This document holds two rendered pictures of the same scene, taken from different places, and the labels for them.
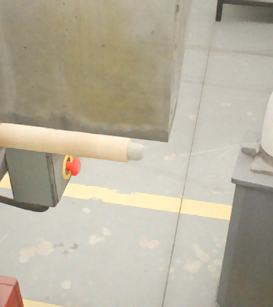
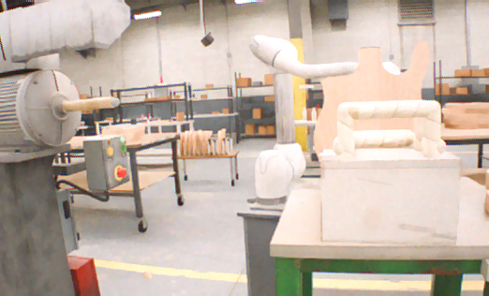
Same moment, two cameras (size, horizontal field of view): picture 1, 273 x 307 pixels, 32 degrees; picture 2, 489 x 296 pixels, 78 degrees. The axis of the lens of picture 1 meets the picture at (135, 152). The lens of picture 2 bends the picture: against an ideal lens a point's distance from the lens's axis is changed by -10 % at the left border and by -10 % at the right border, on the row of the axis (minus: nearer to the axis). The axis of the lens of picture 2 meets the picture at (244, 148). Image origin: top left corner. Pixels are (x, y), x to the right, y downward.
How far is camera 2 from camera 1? 0.74 m
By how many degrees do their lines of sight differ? 30
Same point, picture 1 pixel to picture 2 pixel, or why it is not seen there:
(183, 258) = not seen: outside the picture
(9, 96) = (51, 43)
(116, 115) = (79, 40)
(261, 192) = (256, 220)
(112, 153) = (104, 101)
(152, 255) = not seen: outside the picture
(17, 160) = (90, 160)
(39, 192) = (99, 181)
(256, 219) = (257, 243)
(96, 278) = not seen: outside the picture
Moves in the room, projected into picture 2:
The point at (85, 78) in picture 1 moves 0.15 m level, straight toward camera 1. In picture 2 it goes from (70, 28) to (41, 14)
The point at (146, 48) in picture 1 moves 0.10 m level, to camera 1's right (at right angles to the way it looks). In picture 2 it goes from (85, 13) to (123, 7)
